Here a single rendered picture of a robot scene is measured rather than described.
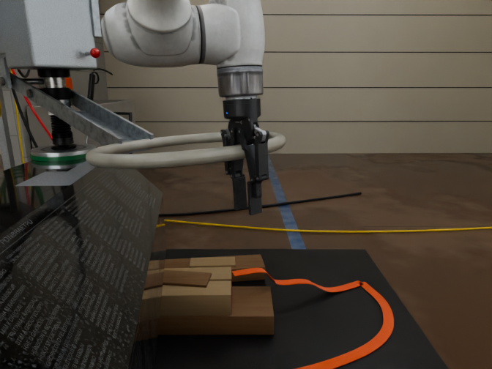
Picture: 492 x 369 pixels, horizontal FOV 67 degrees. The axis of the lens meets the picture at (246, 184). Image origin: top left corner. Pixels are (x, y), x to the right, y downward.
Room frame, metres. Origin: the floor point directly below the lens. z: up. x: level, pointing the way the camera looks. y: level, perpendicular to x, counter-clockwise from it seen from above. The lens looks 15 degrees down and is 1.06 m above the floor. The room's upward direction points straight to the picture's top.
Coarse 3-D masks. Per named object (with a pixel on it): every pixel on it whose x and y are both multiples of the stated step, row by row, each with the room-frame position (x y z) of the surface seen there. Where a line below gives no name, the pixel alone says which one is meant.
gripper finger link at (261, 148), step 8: (256, 136) 0.70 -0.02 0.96; (256, 144) 0.70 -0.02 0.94; (264, 144) 0.71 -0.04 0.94; (256, 152) 0.70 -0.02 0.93; (264, 152) 0.71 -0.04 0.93; (256, 160) 0.70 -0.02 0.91; (264, 160) 0.70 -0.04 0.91; (256, 168) 0.70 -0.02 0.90; (264, 168) 0.70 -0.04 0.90; (256, 176) 0.70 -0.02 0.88
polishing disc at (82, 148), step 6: (78, 144) 1.40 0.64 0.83; (84, 144) 1.40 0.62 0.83; (90, 144) 1.40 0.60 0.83; (36, 150) 1.27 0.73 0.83; (42, 150) 1.27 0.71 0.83; (48, 150) 1.27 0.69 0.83; (54, 150) 1.27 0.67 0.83; (60, 150) 1.27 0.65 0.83; (66, 150) 1.27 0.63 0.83; (72, 150) 1.27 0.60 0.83; (78, 150) 1.27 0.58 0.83; (84, 150) 1.28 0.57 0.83; (42, 156) 1.22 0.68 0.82; (48, 156) 1.22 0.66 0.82; (54, 156) 1.22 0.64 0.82; (60, 156) 1.22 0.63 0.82
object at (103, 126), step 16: (0, 80) 1.37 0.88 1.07; (16, 80) 1.37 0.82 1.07; (32, 80) 1.45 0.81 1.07; (32, 96) 1.30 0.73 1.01; (48, 96) 1.24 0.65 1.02; (80, 96) 1.32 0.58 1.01; (64, 112) 1.18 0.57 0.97; (80, 112) 1.28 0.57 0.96; (96, 112) 1.27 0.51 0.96; (112, 112) 1.22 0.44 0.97; (80, 128) 1.13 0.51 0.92; (96, 128) 1.08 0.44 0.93; (112, 128) 1.20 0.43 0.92; (128, 128) 1.16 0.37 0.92
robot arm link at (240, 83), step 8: (224, 72) 0.72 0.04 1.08; (232, 72) 0.71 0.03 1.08; (240, 72) 0.71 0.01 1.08; (248, 72) 0.71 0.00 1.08; (256, 72) 0.72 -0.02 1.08; (224, 80) 0.72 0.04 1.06; (232, 80) 0.71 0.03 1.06; (240, 80) 0.71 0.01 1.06; (248, 80) 0.71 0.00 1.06; (256, 80) 0.72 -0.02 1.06; (224, 88) 0.72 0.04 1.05; (232, 88) 0.71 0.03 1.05; (240, 88) 0.71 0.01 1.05; (248, 88) 0.71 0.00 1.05; (256, 88) 0.72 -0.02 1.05; (224, 96) 0.73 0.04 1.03; (232, 96) 0.72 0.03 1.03; (240, 96) 0.72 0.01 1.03; (248, 96) 0.73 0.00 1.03; (256, 96) 0.75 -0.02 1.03
